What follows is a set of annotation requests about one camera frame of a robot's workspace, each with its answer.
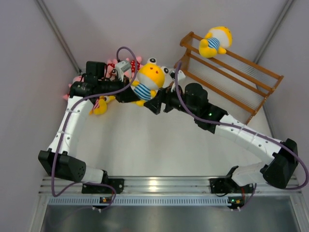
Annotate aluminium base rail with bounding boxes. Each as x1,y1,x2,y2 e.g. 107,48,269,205
39,176,299,195

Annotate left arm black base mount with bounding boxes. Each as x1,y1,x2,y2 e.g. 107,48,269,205
82,178,125,194

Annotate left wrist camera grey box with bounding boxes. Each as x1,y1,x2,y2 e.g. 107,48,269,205
115,60,131,73

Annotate yellow plush blue stripes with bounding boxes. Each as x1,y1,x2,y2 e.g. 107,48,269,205
132,58,169,106
198,26,233,58

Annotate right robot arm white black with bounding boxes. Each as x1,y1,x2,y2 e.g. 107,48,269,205
144,83,298,192

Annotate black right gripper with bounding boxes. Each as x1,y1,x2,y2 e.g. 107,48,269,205
144,82,198,117

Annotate brown wooden shelf rack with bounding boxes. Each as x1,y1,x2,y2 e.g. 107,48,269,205
180,31,283,124

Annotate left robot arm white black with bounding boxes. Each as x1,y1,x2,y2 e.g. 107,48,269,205
38,60,137,193

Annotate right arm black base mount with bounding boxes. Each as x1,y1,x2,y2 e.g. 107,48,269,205
209,166,254,196

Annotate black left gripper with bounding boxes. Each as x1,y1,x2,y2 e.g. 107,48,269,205
98,74,140,103

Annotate pink plush upside down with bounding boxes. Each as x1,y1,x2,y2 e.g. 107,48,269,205
62,75,82,101

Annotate yellow plush red stripes lower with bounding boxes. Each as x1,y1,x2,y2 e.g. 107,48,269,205
89,96,115,115

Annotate pink plush red dotted dress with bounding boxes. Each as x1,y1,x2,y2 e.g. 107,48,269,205
105,56,143,79

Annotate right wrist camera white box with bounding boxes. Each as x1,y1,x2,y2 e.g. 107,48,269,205
169,70,186,84

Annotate grey slotted cable duct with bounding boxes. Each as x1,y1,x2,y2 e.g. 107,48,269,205
47,196,293,206

